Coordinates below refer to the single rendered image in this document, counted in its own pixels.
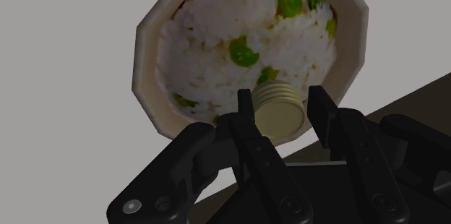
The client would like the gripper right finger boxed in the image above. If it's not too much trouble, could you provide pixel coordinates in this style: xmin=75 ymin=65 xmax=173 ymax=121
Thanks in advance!
xmin=306 ymin=85 xmax=451 ymax=224

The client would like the beige bowl of rice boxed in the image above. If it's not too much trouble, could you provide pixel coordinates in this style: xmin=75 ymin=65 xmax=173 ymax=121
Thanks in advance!
xmin=132 ymin=0 xmax=370 ymax=147

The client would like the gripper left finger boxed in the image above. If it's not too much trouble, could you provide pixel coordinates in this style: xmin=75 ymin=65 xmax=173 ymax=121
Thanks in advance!
xmin=106 ymin=88 xmax=314 ymax=224

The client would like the cream ribbed cylinder cap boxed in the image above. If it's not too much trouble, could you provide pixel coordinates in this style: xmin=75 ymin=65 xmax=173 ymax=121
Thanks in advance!
xmin=251 ymin=79 xmax=306 ymax=138

